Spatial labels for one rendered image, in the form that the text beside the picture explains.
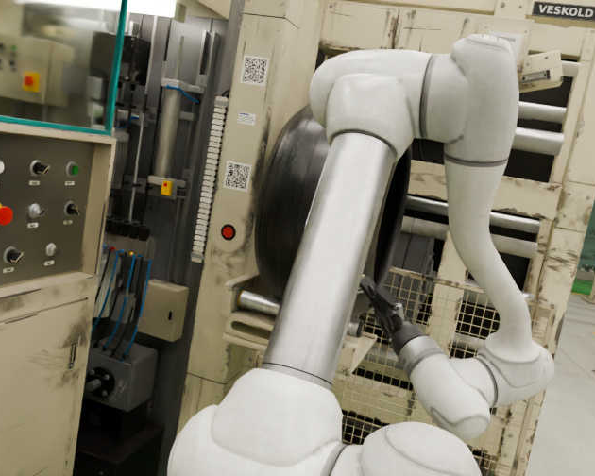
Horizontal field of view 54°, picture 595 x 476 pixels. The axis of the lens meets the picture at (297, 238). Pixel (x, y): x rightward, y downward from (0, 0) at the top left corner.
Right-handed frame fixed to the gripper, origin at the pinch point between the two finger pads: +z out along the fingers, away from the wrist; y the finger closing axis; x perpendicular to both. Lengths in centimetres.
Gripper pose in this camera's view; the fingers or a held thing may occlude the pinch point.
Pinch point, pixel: (370, 289)
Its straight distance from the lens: 139.5
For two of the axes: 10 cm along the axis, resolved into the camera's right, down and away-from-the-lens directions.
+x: 9.3, -2.2, 2.9
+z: -3.6, -5.6, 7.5
